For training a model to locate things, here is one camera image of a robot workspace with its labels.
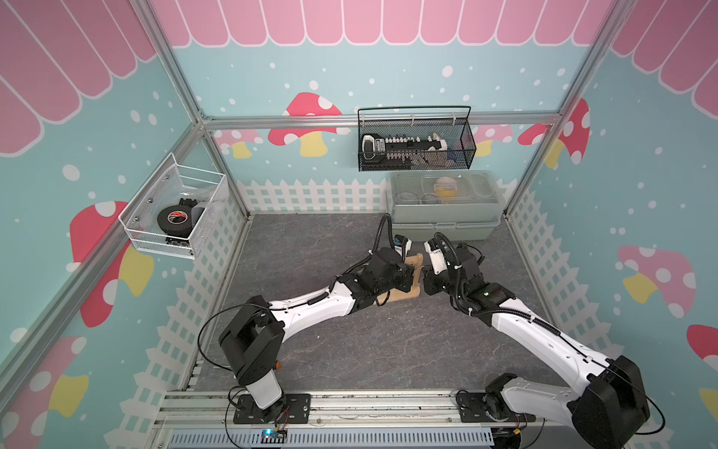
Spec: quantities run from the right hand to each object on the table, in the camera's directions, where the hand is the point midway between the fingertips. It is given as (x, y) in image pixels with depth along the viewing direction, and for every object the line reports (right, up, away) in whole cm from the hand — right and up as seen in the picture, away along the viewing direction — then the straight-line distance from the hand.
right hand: (422, 268), depth 82 cm
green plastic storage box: (+18, +21, +21) cm, 34 cm away
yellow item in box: (+14, +28, +23) cm, 39 cm away
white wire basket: (-73, +25, -1) cm, 77 cm away
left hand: (-3, -1, 0) cm, 3 cm away
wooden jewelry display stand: (-1, +2, +3) cm, 4 cm away
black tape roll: (-65, +13, -12) cm, 67 cm away
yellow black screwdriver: (-42, -28, -3) cm, 50 cm away
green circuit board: (-42, -43, -9) cm, 61 cm away
